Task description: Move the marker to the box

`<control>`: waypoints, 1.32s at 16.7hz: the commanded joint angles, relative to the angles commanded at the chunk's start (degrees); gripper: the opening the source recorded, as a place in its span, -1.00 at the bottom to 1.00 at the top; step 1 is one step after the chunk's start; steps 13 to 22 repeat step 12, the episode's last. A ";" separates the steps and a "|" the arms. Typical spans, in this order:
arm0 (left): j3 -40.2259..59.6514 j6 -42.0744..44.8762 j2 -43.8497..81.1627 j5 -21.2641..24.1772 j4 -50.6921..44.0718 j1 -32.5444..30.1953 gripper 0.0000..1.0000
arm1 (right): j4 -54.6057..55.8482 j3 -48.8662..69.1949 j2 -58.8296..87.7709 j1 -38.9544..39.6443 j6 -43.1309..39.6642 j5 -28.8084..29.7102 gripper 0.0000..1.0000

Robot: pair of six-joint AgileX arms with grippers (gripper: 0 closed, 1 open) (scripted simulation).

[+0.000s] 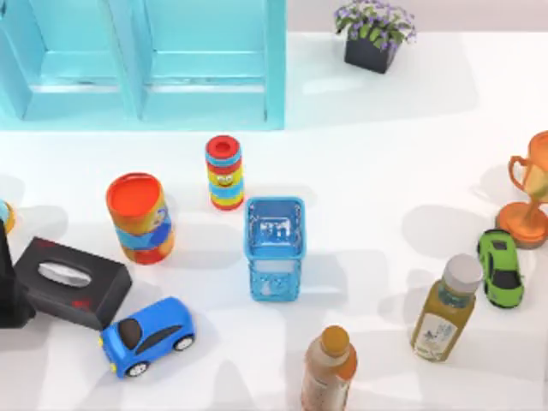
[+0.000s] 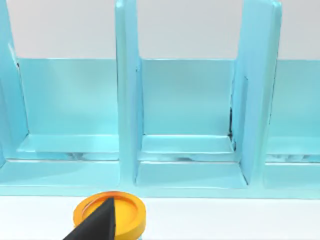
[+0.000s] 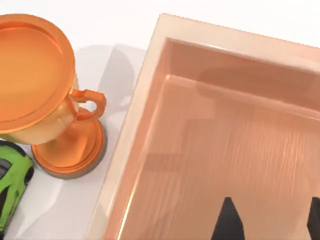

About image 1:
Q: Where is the slim red striped can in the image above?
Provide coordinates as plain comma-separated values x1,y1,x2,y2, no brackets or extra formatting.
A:
204,134,248,212

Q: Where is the blue plastic basket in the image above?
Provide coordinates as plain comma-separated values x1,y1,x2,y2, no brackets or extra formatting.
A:
243,195,311,304

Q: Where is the wide orange and blue can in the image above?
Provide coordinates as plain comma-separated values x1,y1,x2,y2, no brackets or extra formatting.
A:
104,171,177,267

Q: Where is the light blue rack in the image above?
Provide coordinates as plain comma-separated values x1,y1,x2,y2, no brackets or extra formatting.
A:
0,0,286,132

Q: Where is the blue toy car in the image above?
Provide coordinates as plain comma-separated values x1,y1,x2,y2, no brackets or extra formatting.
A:
98,295,198,380

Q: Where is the purple flower plant black pot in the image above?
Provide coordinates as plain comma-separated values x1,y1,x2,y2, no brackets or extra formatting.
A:
333,0,419,75

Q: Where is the pale bottle orange cap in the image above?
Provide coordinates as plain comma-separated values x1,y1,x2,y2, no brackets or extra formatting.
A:
300,325,359,411

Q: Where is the green bottle white cap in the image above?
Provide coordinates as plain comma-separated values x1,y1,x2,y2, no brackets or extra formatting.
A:
409,253,485,362

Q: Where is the black tissue box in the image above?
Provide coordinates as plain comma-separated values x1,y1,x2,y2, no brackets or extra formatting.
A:
12,235,134,332

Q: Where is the green toy car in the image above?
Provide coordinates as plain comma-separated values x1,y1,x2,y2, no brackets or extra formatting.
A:
477,228,526,309

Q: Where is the orange trophy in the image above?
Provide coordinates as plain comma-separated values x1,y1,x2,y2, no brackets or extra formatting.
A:
495,130,548,250

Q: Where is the yellow and blue round object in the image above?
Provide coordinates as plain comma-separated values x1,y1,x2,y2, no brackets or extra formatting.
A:
0,200,19,235

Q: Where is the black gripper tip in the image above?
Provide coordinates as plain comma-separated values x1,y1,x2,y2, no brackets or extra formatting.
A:
0,221,38,331

